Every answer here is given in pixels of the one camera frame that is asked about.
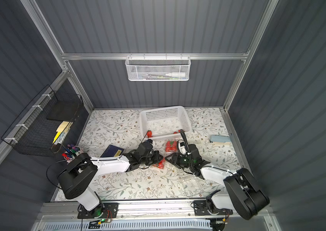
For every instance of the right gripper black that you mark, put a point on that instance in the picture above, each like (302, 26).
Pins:
(176, 159)

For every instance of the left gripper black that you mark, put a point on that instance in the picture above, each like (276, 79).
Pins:
(154, 157)

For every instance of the white plastic perforated basket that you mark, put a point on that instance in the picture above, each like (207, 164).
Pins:
(163, 122)

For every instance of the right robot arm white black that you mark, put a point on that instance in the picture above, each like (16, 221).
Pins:
(242, 194)

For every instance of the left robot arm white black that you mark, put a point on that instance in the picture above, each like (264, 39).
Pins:
(75, 180)

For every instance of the dark blue booklet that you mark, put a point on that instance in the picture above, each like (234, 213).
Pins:
(112, 151)

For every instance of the light blue sponge block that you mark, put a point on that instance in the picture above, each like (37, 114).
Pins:
(219, 139)

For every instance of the pink cup with markers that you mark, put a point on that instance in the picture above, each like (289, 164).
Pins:
(71, 152)

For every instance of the white marker in basket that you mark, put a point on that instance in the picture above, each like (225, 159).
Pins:
(175, 75)

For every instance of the yellow sticky notes pad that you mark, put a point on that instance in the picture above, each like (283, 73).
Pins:
(61, 132)

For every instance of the black notebook in basket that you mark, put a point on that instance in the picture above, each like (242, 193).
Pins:
(64, 111)

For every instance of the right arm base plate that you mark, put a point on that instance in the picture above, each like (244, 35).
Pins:
(207, 208)

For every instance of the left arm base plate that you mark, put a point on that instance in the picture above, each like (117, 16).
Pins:
(102, 211)

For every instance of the white wire mesh wall basket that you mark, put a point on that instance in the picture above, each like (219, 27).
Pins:
(154, 69)

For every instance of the black wire wall basket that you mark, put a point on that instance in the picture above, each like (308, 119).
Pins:
(31, 133)

